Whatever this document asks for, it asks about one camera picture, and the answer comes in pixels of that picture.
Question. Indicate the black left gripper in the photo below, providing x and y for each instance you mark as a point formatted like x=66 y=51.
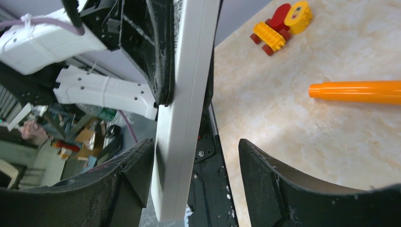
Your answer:
x=146 y=31

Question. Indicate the small white remote control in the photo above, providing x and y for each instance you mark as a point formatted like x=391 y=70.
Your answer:
x=178 y=124

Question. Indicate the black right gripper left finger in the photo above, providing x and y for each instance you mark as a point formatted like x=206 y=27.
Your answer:
x=112 y=194

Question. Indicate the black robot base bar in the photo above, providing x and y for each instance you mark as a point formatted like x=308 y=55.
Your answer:
x=210 y=201

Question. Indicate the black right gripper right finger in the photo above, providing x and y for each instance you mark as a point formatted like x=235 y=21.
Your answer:
x=279 y=195

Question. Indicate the yellow red toy truck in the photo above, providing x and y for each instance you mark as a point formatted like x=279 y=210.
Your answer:
x=287 y=20

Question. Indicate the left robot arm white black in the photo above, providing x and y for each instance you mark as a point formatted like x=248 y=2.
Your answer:
x=33 y=55

